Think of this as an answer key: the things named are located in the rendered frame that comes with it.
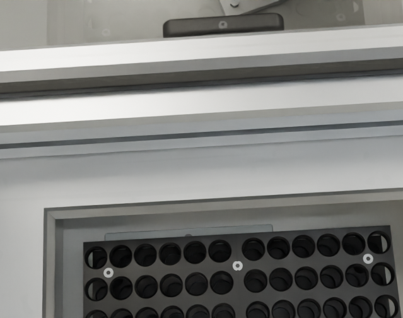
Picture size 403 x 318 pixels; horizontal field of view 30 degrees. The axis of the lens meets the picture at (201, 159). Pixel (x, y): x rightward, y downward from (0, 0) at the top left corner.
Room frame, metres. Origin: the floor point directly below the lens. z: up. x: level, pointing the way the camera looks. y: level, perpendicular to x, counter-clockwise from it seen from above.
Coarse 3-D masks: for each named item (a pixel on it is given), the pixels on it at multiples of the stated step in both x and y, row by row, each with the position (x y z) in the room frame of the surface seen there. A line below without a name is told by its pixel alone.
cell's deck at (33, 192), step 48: (240, 144) 0.12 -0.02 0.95; (288, 144) 0.12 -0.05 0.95; (336, 144) 0.12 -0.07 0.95; (384, 144) 0.11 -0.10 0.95; (0, 192) 0.12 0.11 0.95; (48, 192) 0.11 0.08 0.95; (96, 192) 0.11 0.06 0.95; (144, 192) 0.11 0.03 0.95; (192, 192) 0.10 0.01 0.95; (240, 192) 0.10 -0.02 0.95; (288, 192) 0.09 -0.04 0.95; (336, 192) 0.09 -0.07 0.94; (384, 192) 0.09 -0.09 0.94; (0, 240) 0.09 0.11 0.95; (48, 240) 0.09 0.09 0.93; (0, 288) 0.07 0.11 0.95; (48, 288) 0.07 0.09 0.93
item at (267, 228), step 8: (120, 232) 0.11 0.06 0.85; (128, 232) 0.11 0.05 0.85; (136, 232) 0.11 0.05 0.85; (144, 232) 0.11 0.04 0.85; (152, 232) 0.11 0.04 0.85; (160, 232) 0.11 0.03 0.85; (168, 232) 0.10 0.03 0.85; (176, 232) 0.10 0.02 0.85; (184, 232) 0.10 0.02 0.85; (192, 232) 0.10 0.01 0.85; (200, 232) 0.10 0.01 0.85; (208, 232) 0.10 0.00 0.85; (216, 232) 0.10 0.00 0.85; (224, 232) 0.10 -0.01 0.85; (232, 232) 0.10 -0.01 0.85; (240, 232) 0.10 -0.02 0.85; (248, 232) 0.10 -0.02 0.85; (256, 232) 0.10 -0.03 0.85; (144, 248) 0.10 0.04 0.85
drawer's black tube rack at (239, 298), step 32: (96, 256) 0.09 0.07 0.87; (128, 256) 0.09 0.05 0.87; (192, 256) 0.08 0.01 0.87; (224, 256) 0.08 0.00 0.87; (256, 256) 0.08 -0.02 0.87; (96, 288) 0.07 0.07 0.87; (128, 288) 0.07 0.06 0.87; (160, 288) 0.06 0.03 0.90; (192, 288) 0.06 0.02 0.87; (224, 288) 0.06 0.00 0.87; (256, 288) 0.06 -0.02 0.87; (288, 288) 0.05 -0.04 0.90; (320, 288) 0.05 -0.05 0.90; (352, 288) 0.05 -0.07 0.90; (384, 288) 0.04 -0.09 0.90
